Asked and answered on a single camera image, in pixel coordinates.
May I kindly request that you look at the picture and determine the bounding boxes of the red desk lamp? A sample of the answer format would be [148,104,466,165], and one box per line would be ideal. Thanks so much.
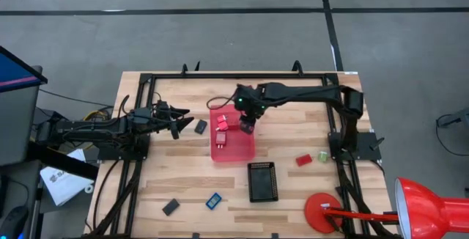
[303,177,469,239]

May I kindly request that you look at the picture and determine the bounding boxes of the red digital clock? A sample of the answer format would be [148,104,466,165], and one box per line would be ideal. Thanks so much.
[295,153,314,168]

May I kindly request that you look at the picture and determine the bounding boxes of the black metal table frame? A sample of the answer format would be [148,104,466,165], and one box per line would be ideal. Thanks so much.
[89,59,401,239]

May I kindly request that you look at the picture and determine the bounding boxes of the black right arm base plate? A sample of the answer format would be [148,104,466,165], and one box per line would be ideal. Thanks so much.
[328,131,385,161]

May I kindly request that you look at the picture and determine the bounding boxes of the pink translucent plastic bin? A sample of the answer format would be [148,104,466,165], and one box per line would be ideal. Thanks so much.
[209,103,256,163]

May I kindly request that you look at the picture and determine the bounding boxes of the black floor cable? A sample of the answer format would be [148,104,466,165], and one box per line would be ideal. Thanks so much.
[435,106,469,158]

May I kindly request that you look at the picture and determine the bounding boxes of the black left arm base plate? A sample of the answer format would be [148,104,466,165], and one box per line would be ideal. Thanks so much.
[96,133,152,161]

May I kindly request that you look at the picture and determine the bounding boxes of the dark screen monitor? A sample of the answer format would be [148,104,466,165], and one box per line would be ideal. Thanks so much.
[0,45,49,167]

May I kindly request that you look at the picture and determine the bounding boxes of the black slotted plastic basket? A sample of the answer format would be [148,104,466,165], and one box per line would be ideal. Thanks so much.
[246,161,280,204]

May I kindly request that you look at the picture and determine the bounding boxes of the white printed paper sheet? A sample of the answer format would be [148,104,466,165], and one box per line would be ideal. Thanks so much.
[39,148,95,207]

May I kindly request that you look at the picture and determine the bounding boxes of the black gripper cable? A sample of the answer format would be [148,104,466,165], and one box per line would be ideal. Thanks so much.
[205,93,237,111]

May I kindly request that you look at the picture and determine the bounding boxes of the blue digital clock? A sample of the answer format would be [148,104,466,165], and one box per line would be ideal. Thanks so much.
[204,192,224,211]

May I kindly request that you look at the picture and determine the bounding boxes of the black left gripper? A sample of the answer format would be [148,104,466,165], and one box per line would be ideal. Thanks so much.
[151,100,195,140]

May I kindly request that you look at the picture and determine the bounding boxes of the black flat digital clock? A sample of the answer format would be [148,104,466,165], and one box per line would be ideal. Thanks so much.
[161,198,181,217]
[193,119,209,136]

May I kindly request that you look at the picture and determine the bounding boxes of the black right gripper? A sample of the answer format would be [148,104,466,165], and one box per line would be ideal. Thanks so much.
[234,84,266,135]

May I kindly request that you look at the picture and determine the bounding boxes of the yellow cable bundle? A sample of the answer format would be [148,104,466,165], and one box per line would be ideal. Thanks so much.
[83,108,111,123]

